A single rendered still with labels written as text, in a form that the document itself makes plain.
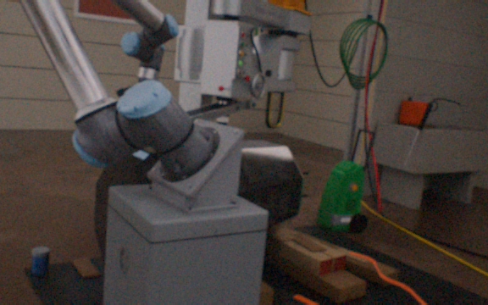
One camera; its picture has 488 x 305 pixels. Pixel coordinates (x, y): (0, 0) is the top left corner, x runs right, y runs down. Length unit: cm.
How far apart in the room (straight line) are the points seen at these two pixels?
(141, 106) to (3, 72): 710
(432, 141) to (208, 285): 412
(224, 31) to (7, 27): 601
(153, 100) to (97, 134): 22
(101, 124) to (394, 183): 446
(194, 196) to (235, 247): 21
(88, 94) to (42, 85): 701
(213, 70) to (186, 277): 155
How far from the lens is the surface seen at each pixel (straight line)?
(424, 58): 612
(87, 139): 152
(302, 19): 339
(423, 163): 530
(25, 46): 846
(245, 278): 157
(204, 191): 145
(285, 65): 332
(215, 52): 276
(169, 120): 142
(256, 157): 291
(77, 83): 153
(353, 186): 416
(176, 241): 140
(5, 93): 846
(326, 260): 303
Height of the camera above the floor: 128
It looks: 9 degrees down
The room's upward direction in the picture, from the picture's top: 6 degrees clockwise
